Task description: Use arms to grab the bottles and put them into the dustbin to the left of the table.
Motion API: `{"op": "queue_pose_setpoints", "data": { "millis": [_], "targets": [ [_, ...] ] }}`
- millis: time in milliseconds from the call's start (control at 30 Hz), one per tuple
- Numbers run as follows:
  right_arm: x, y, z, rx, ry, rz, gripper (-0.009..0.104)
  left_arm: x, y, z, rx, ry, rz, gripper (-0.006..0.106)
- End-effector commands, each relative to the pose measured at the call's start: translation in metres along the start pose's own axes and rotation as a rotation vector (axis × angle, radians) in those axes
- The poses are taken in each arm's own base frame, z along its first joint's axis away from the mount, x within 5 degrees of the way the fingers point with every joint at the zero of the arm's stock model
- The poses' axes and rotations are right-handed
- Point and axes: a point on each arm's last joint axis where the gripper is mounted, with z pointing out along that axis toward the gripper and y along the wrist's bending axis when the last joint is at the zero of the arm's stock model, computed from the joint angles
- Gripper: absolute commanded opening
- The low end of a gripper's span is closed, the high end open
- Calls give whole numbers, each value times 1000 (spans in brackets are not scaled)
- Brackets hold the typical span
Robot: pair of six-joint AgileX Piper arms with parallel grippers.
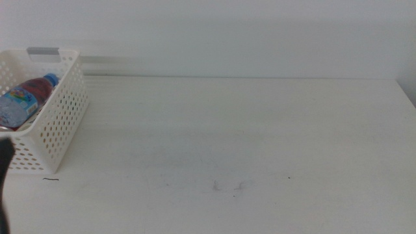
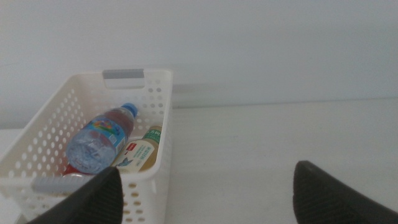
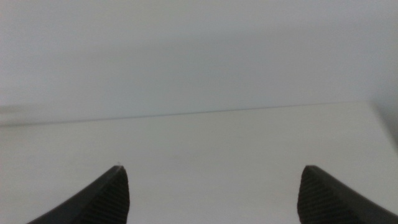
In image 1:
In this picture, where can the clear water bottle blue cap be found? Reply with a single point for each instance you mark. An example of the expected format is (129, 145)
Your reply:
(16, 104)

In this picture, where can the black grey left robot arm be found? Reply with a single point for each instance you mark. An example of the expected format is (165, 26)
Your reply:
(5, 162)

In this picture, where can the white perforated plastic basket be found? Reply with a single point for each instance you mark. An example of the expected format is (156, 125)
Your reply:
(61, 117)

